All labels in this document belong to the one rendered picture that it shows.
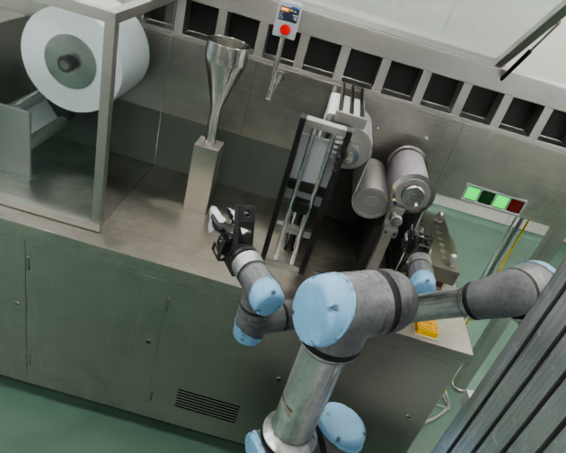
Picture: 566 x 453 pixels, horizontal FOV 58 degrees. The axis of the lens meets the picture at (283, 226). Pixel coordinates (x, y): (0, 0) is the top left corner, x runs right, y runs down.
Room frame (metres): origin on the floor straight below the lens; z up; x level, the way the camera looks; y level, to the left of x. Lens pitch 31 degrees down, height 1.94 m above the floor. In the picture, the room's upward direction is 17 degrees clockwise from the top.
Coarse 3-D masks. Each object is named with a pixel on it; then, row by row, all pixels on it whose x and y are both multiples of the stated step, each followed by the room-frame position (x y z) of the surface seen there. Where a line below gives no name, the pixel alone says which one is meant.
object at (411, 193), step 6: (408, 186) 1.57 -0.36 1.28; (414, 186) 1.56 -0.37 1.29; (402, 192) 1.56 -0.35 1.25; (408, 192) 1.56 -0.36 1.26; (414, 192) 1.56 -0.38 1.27; (420, 192) 1.56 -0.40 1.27; (402, 198) 1.56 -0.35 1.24; (408, 198) 1.56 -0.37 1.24; (414, 198) 1.56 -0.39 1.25; (420, 198) 1.56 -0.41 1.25; (408, 204) 1.56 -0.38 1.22
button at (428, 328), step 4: (416, 324) 1.34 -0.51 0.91; (420, 324) 1.34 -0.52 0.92; (424, 324) 1.34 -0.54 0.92; (428, 324) 1.35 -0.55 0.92; (432, 324) 1.36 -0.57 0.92; (436, 324) 1.36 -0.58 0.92; (416, 328) 1.33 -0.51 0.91; (420, 328) 1.32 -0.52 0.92; (424, 328) 1.32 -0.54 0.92; (428, 328) 1.33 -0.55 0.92; (432, 328) 1.34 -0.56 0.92; (436, 328) 1.34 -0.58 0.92; (416, 332) 1.32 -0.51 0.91; (420, 332) 1.32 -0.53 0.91; (424, 332) 1.32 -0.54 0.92; (428, 332) 1.32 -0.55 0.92; (432, 332) 1.32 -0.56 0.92; (436, 332) 1.32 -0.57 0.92; (432, 336) 1.32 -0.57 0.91; (436, 336) 1.32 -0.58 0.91
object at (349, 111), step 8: (344, 88) 1.83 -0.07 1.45; (352, 88) 1.86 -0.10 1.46; (344, 96) 1.74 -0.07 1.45; (352, 96) 1.75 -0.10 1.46; (360, 96) 1.80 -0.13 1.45; (344, 104) 1.70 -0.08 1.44; (352, 104) 1.66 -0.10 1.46; (360, 104) 1.70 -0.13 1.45; (336, 112) 1.55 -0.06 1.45; (344, 112) 1.55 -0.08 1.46; (352, 112) 1.58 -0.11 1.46; (360, 112) 1.62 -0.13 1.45; (336, 120) 1.55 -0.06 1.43; (344, 120) 1.55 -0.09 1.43; (352, 120) 1.55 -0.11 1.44; (360, 120) 1.55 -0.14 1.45; (360, 128) 1.55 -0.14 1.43
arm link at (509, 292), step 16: (496, 272) 1.09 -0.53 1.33; (512, 272) 1.07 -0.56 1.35; (464, 288) 1.07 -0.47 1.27; (480, 288) 1.05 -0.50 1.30; (496, 288) 1.03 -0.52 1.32; (512, 288) 1.03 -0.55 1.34; (528, 288) 1.04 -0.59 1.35; (432, 304) 1.10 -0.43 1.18; (448, 304) 1.07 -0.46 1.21; (464, 304) 1.04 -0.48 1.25; (480, 304) 1.02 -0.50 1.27; (496, 304) 1.01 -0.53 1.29; (512, 304) 1.01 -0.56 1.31; (528, 304) 1.02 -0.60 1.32; (416, 320) 1.13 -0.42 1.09; (432, 320) 1.11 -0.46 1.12
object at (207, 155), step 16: (208, 64) 1.63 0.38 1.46; (208, 80) 1.65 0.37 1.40; (224, 80) 1.63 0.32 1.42; (224, 96) 1.65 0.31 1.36; (208, 128) 1.66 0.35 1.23; (208, 144) 1.66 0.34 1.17; (192, 160) 1.63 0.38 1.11; (208, 160) 1.63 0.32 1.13; (192, 176) 1.63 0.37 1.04; (208, 176) 1.63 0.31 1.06; (192, 192) 1.63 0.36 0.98; (208, 192) 1.63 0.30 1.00; (192, 208) 1.63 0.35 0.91; (208, 208) 1.67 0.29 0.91
